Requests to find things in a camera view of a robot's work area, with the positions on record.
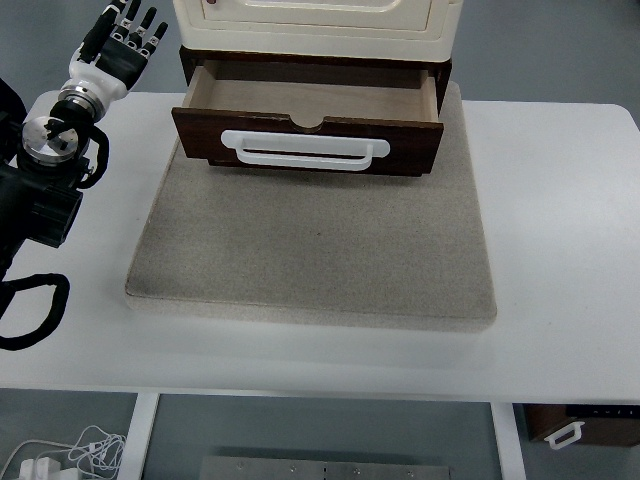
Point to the cream plastic cabinet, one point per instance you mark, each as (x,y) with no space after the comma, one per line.
(320,42)

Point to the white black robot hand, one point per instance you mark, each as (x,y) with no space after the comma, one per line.
(117,62)

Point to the brown wooden box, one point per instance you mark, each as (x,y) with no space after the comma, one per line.
(610,430)

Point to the dark brown wooden drawer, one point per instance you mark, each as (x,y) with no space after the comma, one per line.
(410,145)

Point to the white table leg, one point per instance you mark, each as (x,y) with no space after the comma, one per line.
(509,445)
(140,440)

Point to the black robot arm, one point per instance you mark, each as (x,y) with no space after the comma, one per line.
(42,200)

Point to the white charger plug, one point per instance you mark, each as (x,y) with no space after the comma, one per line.
(40,469)

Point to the grey metal plate with screws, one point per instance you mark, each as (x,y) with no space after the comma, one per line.
(325,470)

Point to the grey fabric mat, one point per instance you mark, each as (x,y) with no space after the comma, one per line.
(310,250)

